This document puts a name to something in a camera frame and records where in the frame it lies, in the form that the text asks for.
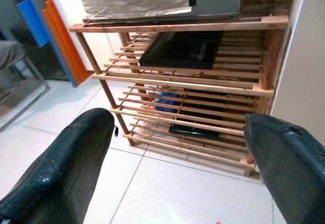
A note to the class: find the grey patterned seat chair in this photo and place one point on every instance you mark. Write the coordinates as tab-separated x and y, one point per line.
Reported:
15	87

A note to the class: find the bright blue plastic board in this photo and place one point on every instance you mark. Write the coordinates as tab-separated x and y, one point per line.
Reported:
33	23

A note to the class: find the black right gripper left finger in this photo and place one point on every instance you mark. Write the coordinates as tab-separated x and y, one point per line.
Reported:
58	173

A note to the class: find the dark flat box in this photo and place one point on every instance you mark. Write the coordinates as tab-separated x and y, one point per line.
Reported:
203	104

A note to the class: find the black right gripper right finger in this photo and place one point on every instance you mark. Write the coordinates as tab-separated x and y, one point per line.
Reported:
289	173

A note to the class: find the orange plastic board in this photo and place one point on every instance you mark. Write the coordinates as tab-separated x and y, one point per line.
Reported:
66	46

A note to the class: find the blue box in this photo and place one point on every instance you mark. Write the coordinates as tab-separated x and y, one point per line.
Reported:
167	107

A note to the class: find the black flat box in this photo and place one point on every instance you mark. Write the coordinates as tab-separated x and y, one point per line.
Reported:
182	48

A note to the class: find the glossy black flat case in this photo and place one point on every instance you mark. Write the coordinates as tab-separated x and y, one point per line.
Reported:
193	133

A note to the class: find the wooden slatted shelf rack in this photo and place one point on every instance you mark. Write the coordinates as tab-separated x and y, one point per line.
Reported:
177	27

